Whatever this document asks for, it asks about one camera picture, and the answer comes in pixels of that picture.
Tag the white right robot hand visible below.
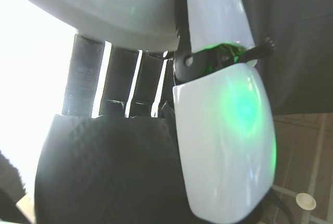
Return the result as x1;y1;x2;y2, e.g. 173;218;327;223
35;0;277;224

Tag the white round disc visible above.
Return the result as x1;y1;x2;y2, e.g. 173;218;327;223
296;192;317;211

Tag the black cable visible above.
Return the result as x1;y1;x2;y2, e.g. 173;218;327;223
270;190;294;224

